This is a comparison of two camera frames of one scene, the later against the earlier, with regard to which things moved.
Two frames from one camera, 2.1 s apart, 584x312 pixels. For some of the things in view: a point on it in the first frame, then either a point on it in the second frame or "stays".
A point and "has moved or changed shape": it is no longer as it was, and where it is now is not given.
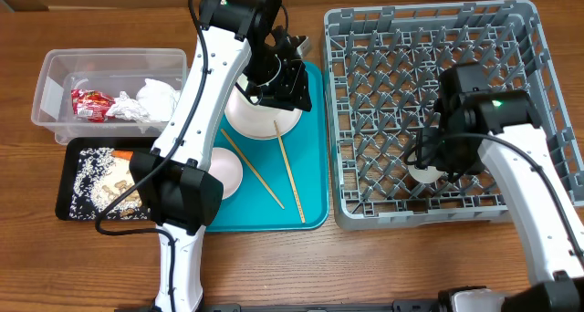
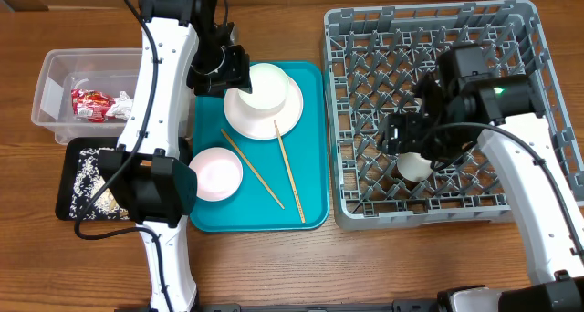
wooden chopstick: (288, 160) stays
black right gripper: (431, 158) to (395, 137)
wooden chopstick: (253, 169) stays
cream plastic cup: (429, 175) has moved or changed shape
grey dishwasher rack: (381, 67) stays
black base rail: (401, 306) stays
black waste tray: (67, 163) stays
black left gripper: (287, 95) to (236, 75)
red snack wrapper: (91, 104) stays
